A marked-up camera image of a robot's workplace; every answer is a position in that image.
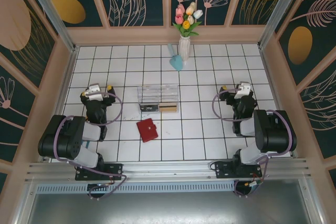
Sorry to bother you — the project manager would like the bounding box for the clear acrylic card organizer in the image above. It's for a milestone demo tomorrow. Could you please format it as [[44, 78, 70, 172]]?
[[136, 84, 180, 115]]

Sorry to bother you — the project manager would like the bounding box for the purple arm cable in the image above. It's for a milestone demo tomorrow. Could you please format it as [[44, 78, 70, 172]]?
[[212, 88, 292, 198], [53, 92, 127, 200]]

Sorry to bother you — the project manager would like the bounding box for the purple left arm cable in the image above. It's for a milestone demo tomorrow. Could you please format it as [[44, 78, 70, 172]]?
[[53, 92, 127, 200]]

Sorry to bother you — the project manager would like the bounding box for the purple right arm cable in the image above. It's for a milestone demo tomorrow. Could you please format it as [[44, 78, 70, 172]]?
[[212, 88, 292, 198]]

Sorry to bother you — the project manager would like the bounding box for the slotted grey cable duct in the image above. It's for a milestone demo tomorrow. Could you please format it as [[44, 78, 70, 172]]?
[[35, 184, 237, 194]]

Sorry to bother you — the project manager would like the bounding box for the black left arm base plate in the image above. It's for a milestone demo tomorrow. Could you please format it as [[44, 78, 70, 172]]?
[[75, 163, 124, 182]]

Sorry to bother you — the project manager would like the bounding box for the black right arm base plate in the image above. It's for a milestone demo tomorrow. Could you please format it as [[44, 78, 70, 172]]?
[[214, 161, 263, 180]]

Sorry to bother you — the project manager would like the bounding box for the light blue plastic scoop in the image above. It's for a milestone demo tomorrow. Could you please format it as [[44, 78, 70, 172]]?
[[167, 43, 184, 71]]

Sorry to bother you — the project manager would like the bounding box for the black VIP card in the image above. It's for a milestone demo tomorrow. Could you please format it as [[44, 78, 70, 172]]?
[[139, 103, 160, 113]]

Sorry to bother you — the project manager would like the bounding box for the aluminium front rail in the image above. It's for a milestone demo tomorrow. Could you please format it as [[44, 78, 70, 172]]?
[[25, 157, 312, 183]]

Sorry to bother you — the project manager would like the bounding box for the red leather card holder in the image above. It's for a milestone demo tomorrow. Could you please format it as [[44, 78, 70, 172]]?
[[136, 119, 160, 143]]

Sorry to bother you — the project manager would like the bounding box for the white ribbed vase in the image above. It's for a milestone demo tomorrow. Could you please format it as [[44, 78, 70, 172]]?
[[178, 36, 191, 62]]

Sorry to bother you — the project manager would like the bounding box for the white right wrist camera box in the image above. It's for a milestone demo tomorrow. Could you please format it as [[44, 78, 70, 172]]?
[[234, 82, 251, 100]]

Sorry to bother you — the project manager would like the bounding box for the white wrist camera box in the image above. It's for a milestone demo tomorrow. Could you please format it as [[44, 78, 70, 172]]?
[[83, 84, 103, 102], [234, 82, 251, 100]]

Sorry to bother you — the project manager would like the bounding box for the grey metal panel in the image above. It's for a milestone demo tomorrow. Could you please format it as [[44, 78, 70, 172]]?
[[25, 191, 320, 224]]

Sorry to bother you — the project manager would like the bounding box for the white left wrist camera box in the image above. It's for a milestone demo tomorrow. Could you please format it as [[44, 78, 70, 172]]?
[[83, 84, 103, 102]]

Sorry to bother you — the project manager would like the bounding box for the aluminium frame post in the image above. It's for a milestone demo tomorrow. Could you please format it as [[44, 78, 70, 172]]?
[[258, 0, 300, 49], [21, 0, 80, 52]]

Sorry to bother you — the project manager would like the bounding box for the gold card with dark stripe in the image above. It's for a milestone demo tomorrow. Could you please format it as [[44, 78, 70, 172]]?
[[159, 102, 178, 113]]

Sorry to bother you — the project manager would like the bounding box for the artificial tulip bouquet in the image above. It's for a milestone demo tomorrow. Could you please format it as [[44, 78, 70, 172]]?
[[172, 2, 203, 38]]

